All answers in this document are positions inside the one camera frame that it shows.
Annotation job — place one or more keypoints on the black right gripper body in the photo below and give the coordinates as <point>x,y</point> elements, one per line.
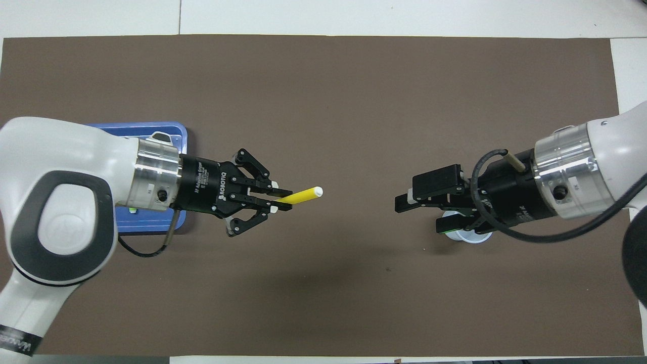
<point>510,197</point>

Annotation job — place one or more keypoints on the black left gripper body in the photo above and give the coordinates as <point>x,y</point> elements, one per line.
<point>204,184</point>

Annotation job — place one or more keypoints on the yellow highlighter pen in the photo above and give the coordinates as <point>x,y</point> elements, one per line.
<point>303,194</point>

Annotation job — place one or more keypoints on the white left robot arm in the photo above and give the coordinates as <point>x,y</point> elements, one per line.
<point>65,167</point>

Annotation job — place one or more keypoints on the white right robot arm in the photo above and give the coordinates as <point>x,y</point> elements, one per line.
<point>616,151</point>

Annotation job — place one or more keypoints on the translucent plastic cup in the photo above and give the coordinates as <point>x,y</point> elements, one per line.
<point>472,238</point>

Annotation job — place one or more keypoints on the blue plastic tray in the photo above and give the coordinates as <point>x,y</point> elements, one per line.
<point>174,130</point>

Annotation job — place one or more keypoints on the brown table mat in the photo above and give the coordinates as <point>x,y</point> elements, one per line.
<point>323,101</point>

